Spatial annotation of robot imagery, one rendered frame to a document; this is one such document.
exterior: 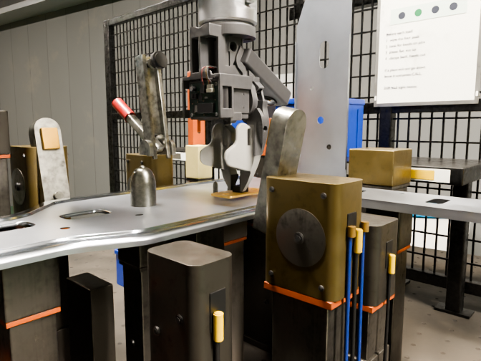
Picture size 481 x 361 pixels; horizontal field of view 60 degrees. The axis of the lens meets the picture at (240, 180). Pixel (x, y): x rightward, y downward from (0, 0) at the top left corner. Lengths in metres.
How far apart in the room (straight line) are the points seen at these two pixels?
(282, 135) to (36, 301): 0.28
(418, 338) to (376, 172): 0.35
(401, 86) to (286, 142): 0.63
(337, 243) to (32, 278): 0.28
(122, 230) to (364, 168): 0.45
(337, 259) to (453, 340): 0.54
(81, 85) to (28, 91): 1.09
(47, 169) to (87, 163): 4.41
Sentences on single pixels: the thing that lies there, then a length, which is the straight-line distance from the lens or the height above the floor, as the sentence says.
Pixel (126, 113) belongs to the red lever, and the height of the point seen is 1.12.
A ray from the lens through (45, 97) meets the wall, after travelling 5.68.
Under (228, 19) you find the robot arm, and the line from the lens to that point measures 0.54.
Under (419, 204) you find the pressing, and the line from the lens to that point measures 0.57.
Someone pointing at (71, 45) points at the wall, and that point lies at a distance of 5.26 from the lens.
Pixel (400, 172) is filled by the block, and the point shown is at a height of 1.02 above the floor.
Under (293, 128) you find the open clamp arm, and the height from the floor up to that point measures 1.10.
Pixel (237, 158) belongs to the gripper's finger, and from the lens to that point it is 0.54.
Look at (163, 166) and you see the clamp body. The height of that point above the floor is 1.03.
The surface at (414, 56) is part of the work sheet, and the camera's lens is 1.04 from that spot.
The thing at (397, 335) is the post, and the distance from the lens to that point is 0.69.
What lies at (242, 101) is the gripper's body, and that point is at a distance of 0.53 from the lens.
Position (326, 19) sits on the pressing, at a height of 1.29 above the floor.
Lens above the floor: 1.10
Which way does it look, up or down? 7 degrees down
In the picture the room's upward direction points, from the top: straight up
